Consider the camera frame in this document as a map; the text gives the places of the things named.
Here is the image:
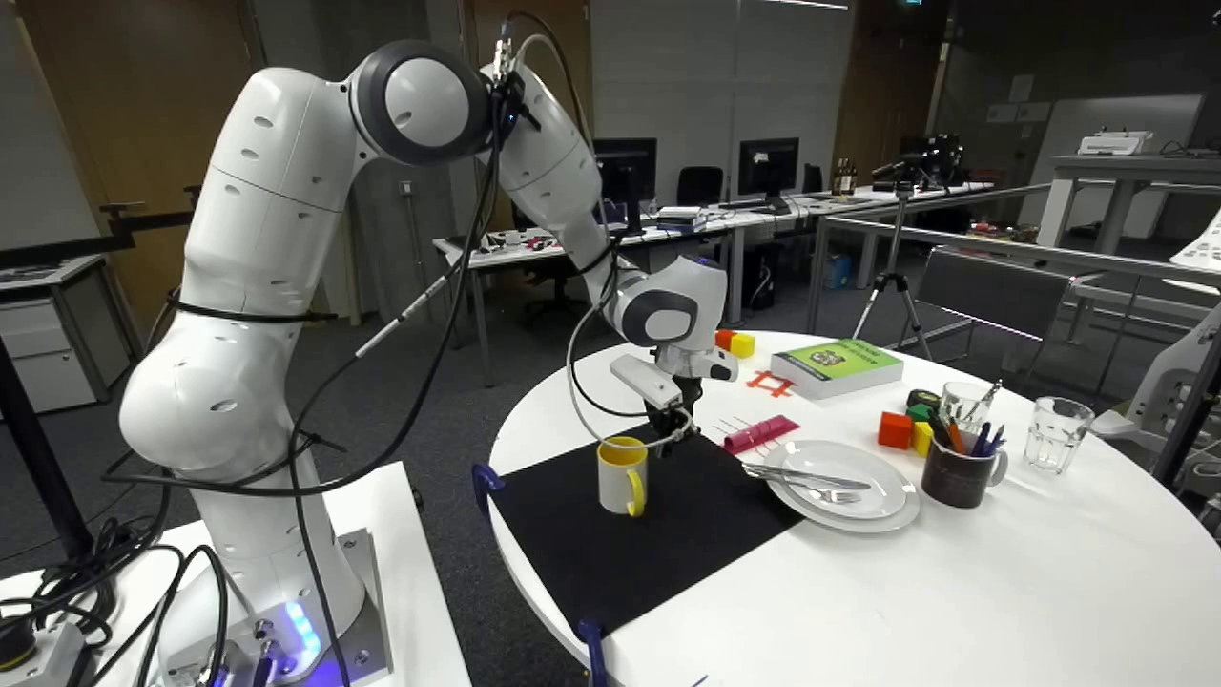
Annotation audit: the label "orange plastic frame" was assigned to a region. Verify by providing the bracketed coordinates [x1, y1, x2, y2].
[745, 366, 798, 399]

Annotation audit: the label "dark mug with pens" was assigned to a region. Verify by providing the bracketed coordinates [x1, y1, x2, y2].
[919, 378, 1010, 512]

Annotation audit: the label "pink comb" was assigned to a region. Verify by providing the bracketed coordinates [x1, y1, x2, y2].
[720, 413, 804, 458]

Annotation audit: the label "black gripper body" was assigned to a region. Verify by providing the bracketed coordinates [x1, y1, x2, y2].
[661, 371, 709, 421]

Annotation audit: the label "black office chair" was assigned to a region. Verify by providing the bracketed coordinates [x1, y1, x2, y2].
[676, 163, 729, 210]

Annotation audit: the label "silver cutlery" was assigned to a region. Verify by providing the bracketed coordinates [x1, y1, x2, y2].
[742, 458, 879, 498]

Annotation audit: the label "red and yellow block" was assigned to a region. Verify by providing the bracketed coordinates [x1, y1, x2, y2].
[714, 325, 761, 361]

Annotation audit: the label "black table mat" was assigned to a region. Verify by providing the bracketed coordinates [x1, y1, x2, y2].
[490, 413, 809, 641]

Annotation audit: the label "black computer monitor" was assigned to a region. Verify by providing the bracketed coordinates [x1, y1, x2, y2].
[736, 135, 804, 202]
[592, 135, 663, 207]

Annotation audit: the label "grey chair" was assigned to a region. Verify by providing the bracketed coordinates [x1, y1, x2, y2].
[911, 244, 1082, 374]

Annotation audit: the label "blue table clamp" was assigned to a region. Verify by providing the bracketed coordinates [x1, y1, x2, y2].
[470, 458, 511, 514]
[575, 615, 619, 687]

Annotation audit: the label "black tripod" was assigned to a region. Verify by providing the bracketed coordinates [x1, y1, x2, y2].
[848, 131, 973, 358]

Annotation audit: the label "black floor cables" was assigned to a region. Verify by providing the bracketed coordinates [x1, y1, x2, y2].
[0, 509, 243, 687]

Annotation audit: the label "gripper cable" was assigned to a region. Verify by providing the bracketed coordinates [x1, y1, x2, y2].
[563, 252, 697, 450]

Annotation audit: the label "white mug yellow inside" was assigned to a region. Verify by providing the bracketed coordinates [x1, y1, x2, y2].
[594, 430, 653, 523]

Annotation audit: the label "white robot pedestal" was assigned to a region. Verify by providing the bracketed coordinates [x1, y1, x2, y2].
[0, 458, 472, 687]

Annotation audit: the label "green book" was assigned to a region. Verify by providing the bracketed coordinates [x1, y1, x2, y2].
[766, 337, 909, 406]

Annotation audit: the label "green black cube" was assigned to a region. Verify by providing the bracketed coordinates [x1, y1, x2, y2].
[904, 384, 945, 426]

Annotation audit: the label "red cube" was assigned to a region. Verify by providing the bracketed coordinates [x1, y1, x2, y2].
[873, 408, 919, 453]

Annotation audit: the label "clear drinking glass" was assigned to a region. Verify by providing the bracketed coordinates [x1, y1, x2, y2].
[1024, 392, 1099, 479]

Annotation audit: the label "white plate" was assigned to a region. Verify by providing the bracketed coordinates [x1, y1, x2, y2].
[761, 436, 926, 539]

